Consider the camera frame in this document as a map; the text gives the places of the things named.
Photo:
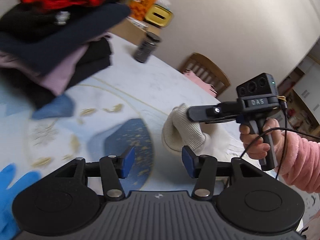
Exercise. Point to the white drawer cabinet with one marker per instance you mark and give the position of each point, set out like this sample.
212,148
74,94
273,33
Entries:
133,30

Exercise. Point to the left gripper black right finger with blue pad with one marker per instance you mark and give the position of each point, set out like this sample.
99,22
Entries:
203,168

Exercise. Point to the stack of dark folded clothes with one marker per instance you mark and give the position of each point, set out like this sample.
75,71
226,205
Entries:
48,46

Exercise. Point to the person's right hand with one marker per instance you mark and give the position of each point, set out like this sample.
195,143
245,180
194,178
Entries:
259,149

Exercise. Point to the black camera box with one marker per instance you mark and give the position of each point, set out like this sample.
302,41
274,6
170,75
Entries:
259,85

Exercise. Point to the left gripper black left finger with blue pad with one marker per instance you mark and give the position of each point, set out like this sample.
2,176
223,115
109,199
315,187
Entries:
112,169

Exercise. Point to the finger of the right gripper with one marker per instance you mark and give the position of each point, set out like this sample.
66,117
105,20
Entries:
220,113

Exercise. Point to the orange snack bag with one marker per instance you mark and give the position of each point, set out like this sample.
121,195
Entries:
139,8

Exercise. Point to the pink fluffy sleeve forearm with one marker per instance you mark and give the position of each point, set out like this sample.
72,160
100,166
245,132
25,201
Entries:
300,167

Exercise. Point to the cream white sweatshirt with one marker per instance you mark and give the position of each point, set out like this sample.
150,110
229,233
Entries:
203,139

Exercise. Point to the blue glove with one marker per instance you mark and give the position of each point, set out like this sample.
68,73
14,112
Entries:
9,228

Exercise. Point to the dark glass jar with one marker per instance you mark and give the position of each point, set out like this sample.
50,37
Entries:
146,47

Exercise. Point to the pink folded garment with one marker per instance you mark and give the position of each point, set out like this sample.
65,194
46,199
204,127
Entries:
195,79

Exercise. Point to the brown wooden chair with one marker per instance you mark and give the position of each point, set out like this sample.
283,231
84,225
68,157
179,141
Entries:
207,71

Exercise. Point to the yellow tissue box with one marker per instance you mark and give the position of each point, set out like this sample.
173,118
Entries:
159,16

